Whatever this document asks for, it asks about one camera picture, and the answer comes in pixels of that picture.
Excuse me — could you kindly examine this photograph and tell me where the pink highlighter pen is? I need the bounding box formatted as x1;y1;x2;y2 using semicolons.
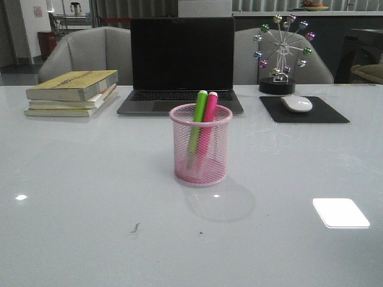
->
193;91;218;168

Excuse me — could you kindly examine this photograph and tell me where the grey armchair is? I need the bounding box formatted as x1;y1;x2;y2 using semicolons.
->
38;26;133;86
233;28;334;85

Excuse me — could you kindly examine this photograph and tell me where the left grey armchair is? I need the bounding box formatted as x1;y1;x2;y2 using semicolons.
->
38;26;133;86

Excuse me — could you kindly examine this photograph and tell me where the white box behind laptop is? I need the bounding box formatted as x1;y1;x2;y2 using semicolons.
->
178;1;232;17

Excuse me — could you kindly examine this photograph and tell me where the red trash bin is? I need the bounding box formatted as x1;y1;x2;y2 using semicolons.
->
37;30;57;60

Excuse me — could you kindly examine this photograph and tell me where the white computer mouse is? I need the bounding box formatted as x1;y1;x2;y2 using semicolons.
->
281;95;313;112

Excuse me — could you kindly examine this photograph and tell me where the cream book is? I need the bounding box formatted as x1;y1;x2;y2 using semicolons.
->
24;93;114;117
29;84;117;109

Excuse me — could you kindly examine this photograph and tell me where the black mouse pad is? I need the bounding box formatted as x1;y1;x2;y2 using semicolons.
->
259;96;351;124

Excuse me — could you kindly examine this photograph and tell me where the pink mesh pen holder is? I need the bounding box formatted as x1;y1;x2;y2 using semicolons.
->
169;103;232;187

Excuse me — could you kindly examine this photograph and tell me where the fruit bowl on counter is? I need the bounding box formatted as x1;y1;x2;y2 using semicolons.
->
300;0;329;11

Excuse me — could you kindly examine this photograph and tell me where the right grey armchair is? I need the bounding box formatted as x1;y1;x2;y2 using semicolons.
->
233;28;334;85

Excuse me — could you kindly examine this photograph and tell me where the top yellow book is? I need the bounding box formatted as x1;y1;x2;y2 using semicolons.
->
26;70;118;101

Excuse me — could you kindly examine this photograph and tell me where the green highlighter pen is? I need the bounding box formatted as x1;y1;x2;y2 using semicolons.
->
185;90;208;170

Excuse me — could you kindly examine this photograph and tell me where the grey open laptop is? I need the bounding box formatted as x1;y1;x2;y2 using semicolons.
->
117;17;244;116

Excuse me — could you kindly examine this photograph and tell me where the ferris wheel desk ornament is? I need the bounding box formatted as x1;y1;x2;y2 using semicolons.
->
253;14;312;95

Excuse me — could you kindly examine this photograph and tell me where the bottom cream book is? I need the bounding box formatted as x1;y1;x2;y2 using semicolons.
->
24;93;114;117

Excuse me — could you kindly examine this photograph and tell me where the middle cream book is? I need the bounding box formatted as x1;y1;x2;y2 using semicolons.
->
29;84;117;109

